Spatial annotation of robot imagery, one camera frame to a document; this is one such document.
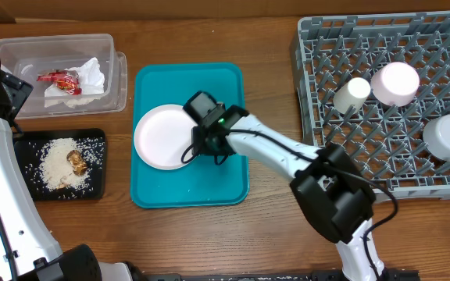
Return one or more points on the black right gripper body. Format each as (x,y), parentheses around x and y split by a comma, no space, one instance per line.
(204,142)

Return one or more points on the large white plate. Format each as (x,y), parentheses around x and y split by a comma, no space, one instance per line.
(162,135)

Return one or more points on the red snack wrapper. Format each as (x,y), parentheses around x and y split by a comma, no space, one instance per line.
(65,80)

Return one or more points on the brown food scrap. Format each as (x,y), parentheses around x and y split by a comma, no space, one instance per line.
(76,160)

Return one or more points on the white cup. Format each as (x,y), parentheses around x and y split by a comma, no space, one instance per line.
(353,94)

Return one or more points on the small white plate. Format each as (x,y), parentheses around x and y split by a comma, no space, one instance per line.
(395,84)

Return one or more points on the grey small bowl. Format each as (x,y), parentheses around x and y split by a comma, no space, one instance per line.
(436,135)

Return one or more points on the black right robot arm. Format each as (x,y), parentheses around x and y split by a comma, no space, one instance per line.
(335,200)

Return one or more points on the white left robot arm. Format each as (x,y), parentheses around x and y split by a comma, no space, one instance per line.
(28,251)

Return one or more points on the black food waste tray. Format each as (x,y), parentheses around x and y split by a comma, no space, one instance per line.
(21,147)

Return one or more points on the clear plastic waste bin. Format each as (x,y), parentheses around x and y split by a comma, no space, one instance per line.
(29,57)

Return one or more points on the grey dishwasher rack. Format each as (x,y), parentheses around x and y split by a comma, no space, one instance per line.
(385,142)

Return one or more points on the teal serving tray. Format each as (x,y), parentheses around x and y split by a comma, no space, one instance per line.
(200,182)

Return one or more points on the pile of white rice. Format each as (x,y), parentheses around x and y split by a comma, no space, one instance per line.
(50,170)

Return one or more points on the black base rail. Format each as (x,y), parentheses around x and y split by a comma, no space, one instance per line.
(324,275)

